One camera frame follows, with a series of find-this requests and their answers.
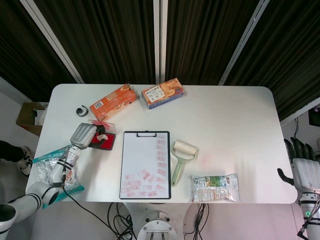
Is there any green lint roller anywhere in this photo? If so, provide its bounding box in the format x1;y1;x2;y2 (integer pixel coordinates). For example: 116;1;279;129
170;139;198;187

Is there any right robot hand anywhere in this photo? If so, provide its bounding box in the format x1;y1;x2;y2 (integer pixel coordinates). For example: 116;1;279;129
276;136;320;193

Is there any teal shrimp snack bag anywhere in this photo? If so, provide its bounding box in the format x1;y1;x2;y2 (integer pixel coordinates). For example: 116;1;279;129
32;144;86;210

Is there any black trouser leg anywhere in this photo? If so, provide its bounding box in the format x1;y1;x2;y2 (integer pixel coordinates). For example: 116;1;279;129
0;140;25;163

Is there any red ink pad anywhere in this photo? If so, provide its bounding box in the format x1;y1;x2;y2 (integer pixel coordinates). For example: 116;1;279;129
87;119;117;151

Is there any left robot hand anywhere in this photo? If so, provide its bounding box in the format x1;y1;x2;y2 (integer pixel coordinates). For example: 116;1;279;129
69;122;112;151

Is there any white stamped paper sheet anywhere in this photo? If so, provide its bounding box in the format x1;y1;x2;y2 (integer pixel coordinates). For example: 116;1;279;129
120;132;171;198

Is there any white frame post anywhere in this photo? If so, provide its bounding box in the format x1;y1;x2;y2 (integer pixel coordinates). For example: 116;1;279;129
19;0;85;85
217;0;271;86
152;0;169;85

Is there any blue biscuit box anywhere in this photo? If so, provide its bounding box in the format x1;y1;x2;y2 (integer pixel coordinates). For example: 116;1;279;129
141;77;186;110

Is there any dark pleated curtain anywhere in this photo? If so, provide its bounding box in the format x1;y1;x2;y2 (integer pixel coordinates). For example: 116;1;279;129
0;0;320;123

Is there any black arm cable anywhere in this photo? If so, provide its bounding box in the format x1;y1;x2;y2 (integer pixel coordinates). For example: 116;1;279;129
61;159;132;237

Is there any orange snack box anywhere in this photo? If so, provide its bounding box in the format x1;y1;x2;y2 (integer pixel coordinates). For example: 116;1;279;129
89;83;138;122

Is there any black cable bundle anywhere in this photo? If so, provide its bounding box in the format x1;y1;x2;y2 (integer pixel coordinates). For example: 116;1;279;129
107;202;137;240
183;202;208;240

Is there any brown cardboard box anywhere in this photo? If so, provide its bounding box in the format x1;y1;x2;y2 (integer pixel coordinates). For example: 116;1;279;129
16;101;50;135

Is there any black clipboard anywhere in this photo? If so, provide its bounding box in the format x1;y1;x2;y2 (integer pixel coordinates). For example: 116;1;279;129
119;130;172;200

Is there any silver snack bag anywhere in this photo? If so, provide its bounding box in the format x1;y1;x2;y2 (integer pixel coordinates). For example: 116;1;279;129
188;173;241;203

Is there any small black ring clip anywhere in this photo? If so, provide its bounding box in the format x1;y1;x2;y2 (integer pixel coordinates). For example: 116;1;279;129
75;106;89;118

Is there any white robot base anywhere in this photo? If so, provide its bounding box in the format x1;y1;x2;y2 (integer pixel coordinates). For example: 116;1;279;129
136;211;177;240

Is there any white sneaker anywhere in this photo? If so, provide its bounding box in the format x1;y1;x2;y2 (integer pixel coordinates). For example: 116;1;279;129
16;146;33;177

